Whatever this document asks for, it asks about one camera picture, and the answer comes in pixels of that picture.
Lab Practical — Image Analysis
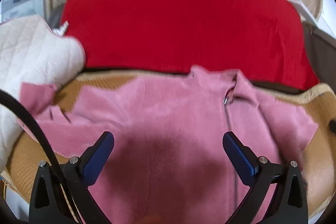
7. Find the white side table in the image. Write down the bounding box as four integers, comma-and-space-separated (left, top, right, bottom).
287, 0, 318, 27

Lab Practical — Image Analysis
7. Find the black cable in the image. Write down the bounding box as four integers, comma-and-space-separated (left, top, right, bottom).
0, 89, 85, 224

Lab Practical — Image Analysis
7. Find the white quilted pillow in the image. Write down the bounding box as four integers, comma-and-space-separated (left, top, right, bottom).
0, 15, 87, 172

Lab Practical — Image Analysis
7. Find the red blanket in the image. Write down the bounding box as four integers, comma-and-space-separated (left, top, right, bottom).
62, 0, 319, 90

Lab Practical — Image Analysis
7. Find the dark grey sofa armrest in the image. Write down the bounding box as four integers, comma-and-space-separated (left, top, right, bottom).
302, 22, 336, 92

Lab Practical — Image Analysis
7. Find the pink corduroy zip garment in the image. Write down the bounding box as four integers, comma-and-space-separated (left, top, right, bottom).
20, 66, 318, 223

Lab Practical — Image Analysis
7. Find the woven rattan seat mat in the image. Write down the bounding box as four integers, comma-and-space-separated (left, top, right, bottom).
1, 71, 335, 219

